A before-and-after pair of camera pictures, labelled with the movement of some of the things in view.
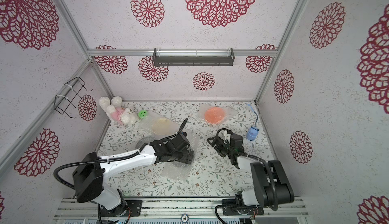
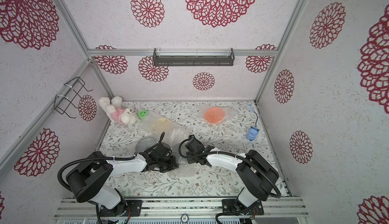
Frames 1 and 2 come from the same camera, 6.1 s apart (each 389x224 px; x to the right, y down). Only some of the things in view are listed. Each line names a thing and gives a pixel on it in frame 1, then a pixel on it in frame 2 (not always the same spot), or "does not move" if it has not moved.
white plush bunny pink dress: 116,112 does not move
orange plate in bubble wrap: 215,115 does not move
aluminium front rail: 172,208 does not move
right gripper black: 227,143 to 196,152
